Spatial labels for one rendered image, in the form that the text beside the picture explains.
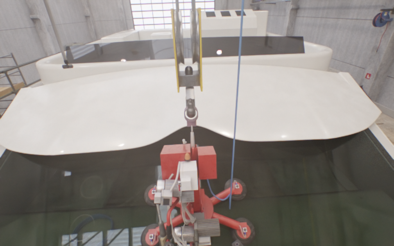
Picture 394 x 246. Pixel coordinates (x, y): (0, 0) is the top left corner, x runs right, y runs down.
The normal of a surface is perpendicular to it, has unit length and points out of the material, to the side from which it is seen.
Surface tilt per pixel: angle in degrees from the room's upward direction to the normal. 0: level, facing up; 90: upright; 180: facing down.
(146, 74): 21
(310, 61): 90
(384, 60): 90
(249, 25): 61
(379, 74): 90
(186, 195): 73
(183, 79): 90
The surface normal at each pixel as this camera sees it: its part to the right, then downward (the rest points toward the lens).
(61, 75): -0.04, 0.49
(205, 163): 0.04, 0.21
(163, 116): -0.06, -0.64
